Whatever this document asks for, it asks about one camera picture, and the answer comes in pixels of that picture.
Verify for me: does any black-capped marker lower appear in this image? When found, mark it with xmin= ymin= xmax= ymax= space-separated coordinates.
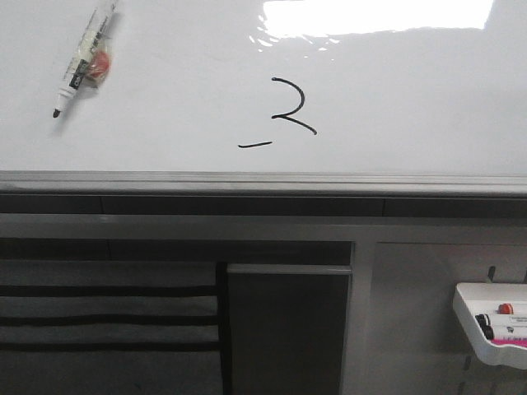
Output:
xmin=482 ymin=324 xmax=527 ymax=341

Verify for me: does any red round magnet taped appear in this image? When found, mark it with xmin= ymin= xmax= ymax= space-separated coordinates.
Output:
xmin=86 ymin=50 xmax=110 ymax=80

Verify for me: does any white plastic marker tray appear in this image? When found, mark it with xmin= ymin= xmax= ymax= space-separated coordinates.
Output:
xmin=453 ymin=282 xmax=526 ymax=369

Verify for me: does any white black-tip whiteboard marker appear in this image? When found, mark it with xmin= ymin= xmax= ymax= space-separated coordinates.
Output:
xmin=53 ymin=1 xmax=119 ymax=119

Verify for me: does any red-capped marker in tray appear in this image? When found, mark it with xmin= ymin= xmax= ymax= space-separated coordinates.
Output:
xmin=497 ymin=303 xmax=527 ymax=315

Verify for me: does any pink eraser in tray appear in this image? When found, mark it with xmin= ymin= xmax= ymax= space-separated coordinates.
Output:
xmin=491 ymin=339 xmax=527 ymax=348

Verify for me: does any white whiteboard with frame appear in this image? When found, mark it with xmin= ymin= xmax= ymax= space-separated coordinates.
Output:
xmin=1 ymin=1 xmax=526 ymax=196

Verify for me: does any dark grey cabinet panel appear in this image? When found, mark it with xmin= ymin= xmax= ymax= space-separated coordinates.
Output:
xmin=227 ymin=263 xmax=352 ymax=394

